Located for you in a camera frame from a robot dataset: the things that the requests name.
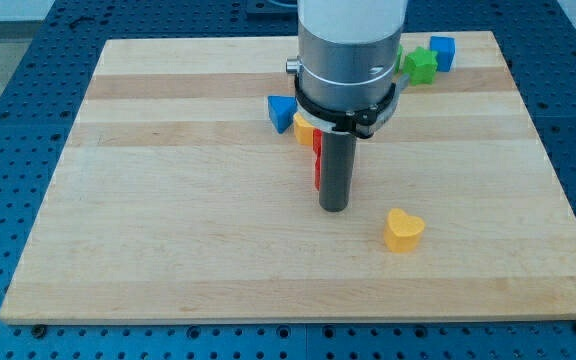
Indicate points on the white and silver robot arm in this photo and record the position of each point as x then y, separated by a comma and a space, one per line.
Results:
344, 81

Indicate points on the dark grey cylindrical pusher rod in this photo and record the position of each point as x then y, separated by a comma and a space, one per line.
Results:
337, 162

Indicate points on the green block behind arm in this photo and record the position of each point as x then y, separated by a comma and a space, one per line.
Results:
398, 58

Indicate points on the green star block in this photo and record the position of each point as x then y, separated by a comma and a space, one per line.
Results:
421, 66

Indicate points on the yellow heart block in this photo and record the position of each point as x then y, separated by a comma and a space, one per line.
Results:
402, 231

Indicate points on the light wooden board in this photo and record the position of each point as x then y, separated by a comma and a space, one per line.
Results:
175, 201

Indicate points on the blue triangle block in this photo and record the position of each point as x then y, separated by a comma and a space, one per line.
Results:
281, 111

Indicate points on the blue cube block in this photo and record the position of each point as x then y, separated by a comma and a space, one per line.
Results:
445, 49

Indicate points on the red block behind rod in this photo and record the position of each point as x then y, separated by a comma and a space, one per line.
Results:
317, 149

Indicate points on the yellow block behind rod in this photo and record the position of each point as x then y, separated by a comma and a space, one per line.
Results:
303, 130

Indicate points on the black clamp ring mount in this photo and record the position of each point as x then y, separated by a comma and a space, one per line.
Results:
361, 123

